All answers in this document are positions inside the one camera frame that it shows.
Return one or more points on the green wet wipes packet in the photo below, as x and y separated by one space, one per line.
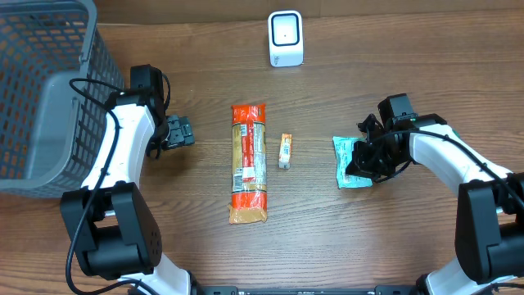
343 148

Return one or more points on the orange tissue packet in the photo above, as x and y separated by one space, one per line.
285 151

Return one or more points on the red snack bar packet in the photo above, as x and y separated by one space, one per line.
249 165

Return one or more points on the white barcode scanner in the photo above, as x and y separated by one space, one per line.
286 39

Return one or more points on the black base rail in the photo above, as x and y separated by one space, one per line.
303 291

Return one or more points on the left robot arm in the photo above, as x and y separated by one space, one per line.
113 233

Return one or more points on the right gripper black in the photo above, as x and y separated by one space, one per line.
359 165

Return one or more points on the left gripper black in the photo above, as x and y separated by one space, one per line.
180 132

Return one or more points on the grey plastic shopping basket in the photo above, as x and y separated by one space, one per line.
50 134

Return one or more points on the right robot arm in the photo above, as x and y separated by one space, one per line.
488 239

